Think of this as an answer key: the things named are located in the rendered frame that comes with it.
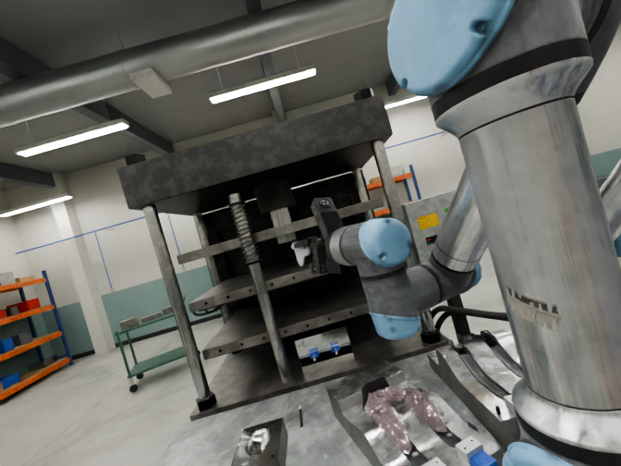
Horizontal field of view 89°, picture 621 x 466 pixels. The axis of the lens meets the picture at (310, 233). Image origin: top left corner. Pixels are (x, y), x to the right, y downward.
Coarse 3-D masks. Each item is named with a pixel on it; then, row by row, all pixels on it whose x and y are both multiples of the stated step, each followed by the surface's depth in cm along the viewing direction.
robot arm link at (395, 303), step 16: (400, 272) 49; (416, 272) 52; (368, 288) 50; (384, 288) 48; (400, 288) 49; (416, 288) 50; (432, 288) 51; (368, 304) 52; (384, 304) 49; (400, 304) 48; (416, 304) 50; (432, 304) 52; (384, 320) 49; (400, 320) 48; (416, 320) 49; (384, 336) 50; (400, 336) 49
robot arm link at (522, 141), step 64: (448, 0) 23; (512, 0) 20; (576, 0) 22; (448, 64) 23; (512, 64) 22; (576, 64) 22; (448, 128) 28; (512, 128) 24; (576, 128) 23; (512, 192) 25; (576, 192) 23; (512, 256) 26; (576, 256) 23; (512, 320) 28; (576, 320) 24; (576, 384) 24; (512, 448) 28; (576, 448) 24
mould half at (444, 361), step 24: (504, 336) 111; (432, 360) 123; (456, 360) 107; (480, 360) 105; (456, 384) 104; (480, 384) 96; (504, 384) 93; (480, 408) 90; (504, 408) 83; (504, 432) 79
